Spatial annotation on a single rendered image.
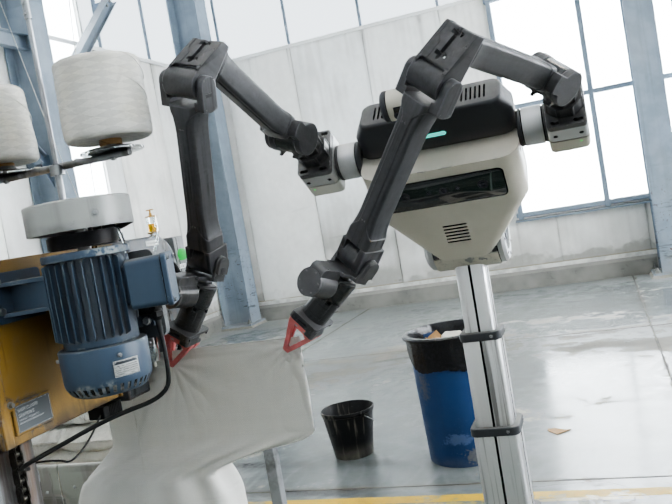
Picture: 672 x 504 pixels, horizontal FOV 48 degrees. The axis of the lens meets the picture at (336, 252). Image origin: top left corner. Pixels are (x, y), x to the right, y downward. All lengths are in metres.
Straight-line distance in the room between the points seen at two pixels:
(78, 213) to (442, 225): 0.95
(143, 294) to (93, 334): 0.10
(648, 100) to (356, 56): 3.56
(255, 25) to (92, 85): 9.14
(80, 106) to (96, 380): 0.49
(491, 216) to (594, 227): 7.59
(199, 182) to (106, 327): 0.37
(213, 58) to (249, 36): 9.08
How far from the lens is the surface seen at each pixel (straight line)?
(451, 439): 3.79
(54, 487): 2.43
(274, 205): 10.26
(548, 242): 9.47
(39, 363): 1.46
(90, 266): 1.31
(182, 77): 1.46
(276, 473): 1.99
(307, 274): 1.44
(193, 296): 1.58
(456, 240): 1.93
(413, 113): 1.35
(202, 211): 1.55
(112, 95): 1.44
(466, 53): 1.33
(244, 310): 10.35
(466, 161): 1.77
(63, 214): 1.29
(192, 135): 1.49
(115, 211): 1.31
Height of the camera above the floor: 1.32
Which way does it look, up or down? 3 degrees down
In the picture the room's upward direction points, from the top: 10 degrees counter-clockwise
